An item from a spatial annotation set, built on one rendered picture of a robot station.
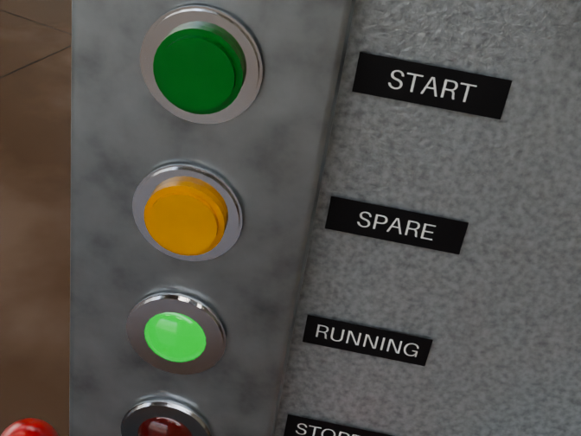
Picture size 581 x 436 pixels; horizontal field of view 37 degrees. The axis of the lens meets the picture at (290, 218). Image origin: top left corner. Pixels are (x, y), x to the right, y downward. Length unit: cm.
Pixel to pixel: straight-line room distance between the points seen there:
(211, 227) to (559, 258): 12
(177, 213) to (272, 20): 7
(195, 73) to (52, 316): 216
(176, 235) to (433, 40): 10
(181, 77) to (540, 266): 14
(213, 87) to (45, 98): 323
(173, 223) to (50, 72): 341
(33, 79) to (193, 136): 336
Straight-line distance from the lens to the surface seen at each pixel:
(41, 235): 268
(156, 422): 34
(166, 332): 30
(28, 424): 46
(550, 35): 27
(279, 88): 25
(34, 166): 302
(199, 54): 25
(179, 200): 27
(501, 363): 33
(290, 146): 26
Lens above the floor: 154
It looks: 33 degrees down
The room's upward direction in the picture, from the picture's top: 10 degrees clockwise
